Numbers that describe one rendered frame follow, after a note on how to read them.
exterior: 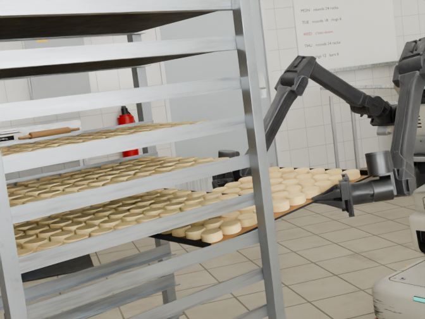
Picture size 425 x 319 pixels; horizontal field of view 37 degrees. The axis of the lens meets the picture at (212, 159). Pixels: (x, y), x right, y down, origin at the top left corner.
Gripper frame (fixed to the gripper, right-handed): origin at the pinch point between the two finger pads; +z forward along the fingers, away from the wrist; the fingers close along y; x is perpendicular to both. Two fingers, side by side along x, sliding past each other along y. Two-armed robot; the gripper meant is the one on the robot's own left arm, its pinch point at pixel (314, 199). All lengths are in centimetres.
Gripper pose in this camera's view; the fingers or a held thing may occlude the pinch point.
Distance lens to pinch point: 165.6
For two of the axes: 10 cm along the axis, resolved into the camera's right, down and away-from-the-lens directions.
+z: -9.8, 1.6, 1.2
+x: 0.9, -1.8, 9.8
